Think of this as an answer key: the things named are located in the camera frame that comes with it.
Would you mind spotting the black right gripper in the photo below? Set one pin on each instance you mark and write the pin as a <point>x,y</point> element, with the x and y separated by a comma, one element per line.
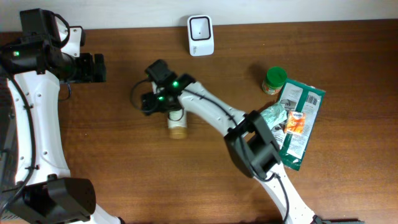
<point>147,104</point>

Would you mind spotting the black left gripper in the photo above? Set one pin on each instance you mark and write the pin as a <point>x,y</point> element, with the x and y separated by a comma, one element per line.
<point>87,74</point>

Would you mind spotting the white bamboo print tube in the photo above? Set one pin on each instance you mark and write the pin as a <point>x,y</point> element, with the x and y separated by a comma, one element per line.
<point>177,124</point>

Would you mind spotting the teal wet wipes pack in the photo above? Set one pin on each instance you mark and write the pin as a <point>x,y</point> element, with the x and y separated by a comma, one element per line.
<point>274,115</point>

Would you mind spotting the green lid jar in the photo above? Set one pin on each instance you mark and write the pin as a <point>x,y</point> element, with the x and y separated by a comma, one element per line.
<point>274,80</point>

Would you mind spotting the small orange snack packet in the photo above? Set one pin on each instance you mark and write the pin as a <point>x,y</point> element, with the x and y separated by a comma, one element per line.
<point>295,123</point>

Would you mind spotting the green 3M gloves package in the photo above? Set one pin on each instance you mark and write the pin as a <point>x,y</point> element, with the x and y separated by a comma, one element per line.
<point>301,104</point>

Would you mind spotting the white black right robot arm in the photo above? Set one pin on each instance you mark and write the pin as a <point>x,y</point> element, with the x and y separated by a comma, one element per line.
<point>251,145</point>

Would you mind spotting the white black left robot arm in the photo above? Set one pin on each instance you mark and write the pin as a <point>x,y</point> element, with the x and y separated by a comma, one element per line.
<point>36,183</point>

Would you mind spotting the white barcode scanner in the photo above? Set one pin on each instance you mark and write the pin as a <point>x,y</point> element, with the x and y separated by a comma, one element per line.
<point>200,35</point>

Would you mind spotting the dark grey plastic basket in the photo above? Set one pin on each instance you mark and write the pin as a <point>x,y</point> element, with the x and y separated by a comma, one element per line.
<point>8,145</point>

